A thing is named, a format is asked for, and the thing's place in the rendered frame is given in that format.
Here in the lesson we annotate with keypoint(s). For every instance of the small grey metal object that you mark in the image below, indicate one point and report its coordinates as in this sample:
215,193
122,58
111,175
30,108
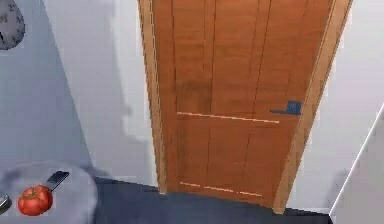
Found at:
4,202

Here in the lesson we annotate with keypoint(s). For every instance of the brown wooden room door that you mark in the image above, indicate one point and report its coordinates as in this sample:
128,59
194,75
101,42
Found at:
226,100

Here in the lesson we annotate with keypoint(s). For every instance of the round grey table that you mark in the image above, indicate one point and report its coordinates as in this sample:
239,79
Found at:
71,200

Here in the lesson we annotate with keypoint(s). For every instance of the grey speckled round object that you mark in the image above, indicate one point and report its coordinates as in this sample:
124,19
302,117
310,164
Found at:
9,26

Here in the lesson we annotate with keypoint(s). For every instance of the red tomato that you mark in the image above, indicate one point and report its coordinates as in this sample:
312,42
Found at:
35,200

